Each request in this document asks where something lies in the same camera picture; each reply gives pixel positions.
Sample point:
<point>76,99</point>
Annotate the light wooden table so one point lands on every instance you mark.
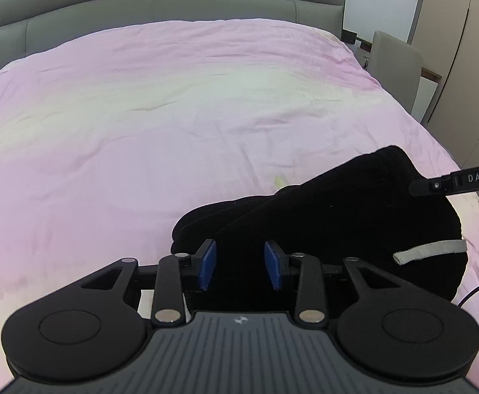
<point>428,94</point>

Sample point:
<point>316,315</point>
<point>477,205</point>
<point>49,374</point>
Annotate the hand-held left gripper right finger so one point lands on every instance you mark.
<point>273,264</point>

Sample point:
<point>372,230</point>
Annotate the grey chair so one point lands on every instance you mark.
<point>395,69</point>

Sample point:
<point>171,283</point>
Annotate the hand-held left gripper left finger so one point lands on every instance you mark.
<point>208,264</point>

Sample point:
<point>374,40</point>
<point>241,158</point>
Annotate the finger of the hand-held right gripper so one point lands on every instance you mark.
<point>428,185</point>

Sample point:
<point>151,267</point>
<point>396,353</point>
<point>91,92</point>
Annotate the pink floral bedsheet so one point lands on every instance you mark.
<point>120,131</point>

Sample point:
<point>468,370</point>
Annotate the black pants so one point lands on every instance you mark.
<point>325,213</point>

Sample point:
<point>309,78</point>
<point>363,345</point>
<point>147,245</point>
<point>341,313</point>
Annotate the grey padded headboard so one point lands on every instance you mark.
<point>161,4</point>

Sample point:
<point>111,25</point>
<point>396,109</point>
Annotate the beige wardrobe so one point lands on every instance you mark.
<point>465,69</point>

